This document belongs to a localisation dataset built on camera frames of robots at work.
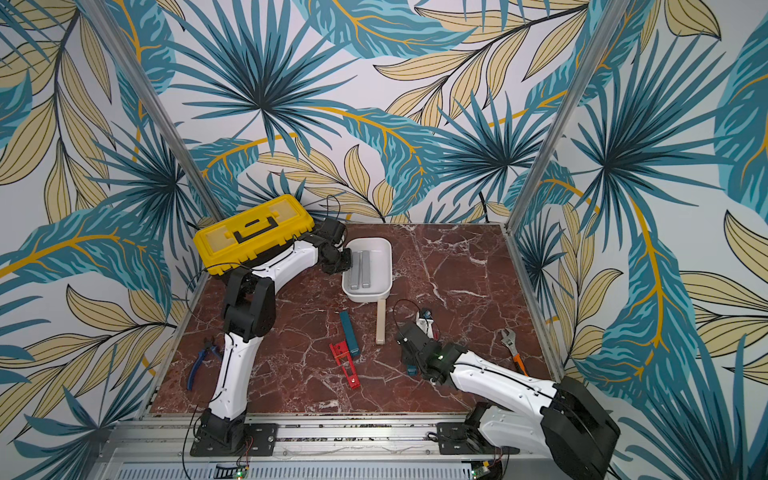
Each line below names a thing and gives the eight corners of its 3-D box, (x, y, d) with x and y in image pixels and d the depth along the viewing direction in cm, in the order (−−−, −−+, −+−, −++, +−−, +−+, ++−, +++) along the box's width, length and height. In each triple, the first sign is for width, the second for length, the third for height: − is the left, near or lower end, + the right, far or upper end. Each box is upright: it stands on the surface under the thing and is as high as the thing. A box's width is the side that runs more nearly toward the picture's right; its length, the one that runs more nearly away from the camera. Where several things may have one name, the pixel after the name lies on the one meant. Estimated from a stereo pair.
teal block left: (351, 359, 88) (350, 356, 86) (340, 316, 97) (339, 312, 95) (360, 356, 89) (360, 353, 87) (348, 314, 98) (347, 309, 95)
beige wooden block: (376, 344, 91) (375, 340, 88) (376, 303, 99) (376, 299, 97) (385, 344, 91) (385, 340, 89) (385, 303, 99) (385, 299, 97)
